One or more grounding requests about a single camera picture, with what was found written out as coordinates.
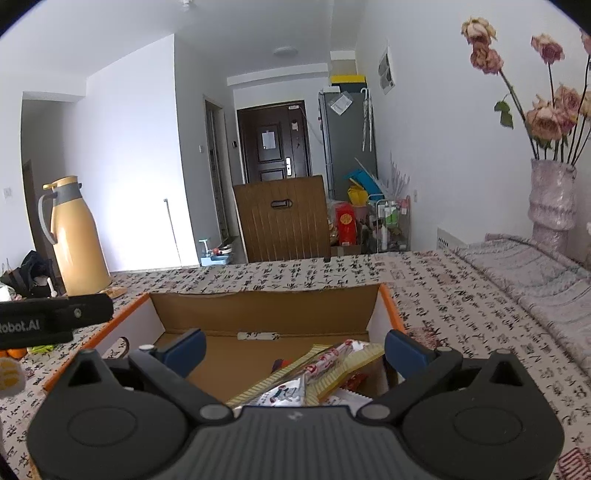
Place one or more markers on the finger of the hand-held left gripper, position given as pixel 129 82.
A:
pixel 90 311

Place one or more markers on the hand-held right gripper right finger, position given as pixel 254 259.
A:
pixel 406 353

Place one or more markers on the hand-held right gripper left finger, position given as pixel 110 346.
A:
pixel 189 353

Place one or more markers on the large yellow snack bag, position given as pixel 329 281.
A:
pixel 353 369

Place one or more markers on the red cardboard box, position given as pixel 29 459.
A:
pixel 258 314

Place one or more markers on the person's left hand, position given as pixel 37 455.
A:
pixel 13 378

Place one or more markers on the light green snack packet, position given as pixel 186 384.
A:
pixel 41 349

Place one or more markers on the small cracker packet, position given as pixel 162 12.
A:
pixel 113 292

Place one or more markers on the yellow thermos jug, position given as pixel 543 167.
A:
pixel 78 249

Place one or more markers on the light blue plastic stool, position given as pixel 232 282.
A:
pixel 212 258

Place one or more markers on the thin metal rod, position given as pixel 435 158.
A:
pixel 171 230

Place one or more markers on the red gift box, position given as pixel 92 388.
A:
pixel 345 224

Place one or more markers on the grey quilted blanket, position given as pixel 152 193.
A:
pixel 531 277

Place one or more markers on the wooden chair back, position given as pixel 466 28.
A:
pixel 281 230

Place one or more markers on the white dried grass stems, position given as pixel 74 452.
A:
pixel 399 177

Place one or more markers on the blue bag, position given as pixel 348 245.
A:
pixel 362 179

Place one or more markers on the pink textured vase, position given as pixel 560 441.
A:
pixel 551 203

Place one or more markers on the grey refrigerator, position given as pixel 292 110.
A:
pixel 346 152

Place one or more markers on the dark brown door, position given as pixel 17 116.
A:
pixel 272 157

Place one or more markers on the white umbrella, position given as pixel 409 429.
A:
pixel 367 120

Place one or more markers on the paper note on refrigerator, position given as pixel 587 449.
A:
pixel 340 105

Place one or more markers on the dried rose bouquet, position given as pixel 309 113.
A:
pixel 549 120

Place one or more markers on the yellow box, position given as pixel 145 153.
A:
pixel 347 79

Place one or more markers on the ceiling lamp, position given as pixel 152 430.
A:
pixel 284 50

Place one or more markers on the wall poster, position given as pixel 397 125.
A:
pixel 387 71

